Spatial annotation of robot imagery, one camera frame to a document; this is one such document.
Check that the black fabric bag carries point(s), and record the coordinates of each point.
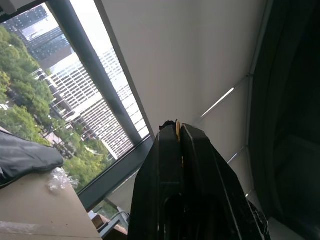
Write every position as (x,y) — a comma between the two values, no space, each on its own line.
(22,156)

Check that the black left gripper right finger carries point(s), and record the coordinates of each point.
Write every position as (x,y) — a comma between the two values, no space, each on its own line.
(207,175)

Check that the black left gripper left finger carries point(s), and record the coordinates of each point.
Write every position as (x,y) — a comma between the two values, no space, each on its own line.
(160,180)

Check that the brown cardboard box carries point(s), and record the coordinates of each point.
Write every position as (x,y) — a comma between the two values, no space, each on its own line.
(37,210)

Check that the dark grey window frame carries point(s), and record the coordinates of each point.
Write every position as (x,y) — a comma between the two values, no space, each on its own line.
(100,75)

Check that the clear crumpled plastic wrap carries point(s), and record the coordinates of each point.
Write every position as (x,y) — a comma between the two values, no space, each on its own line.
(58,180)

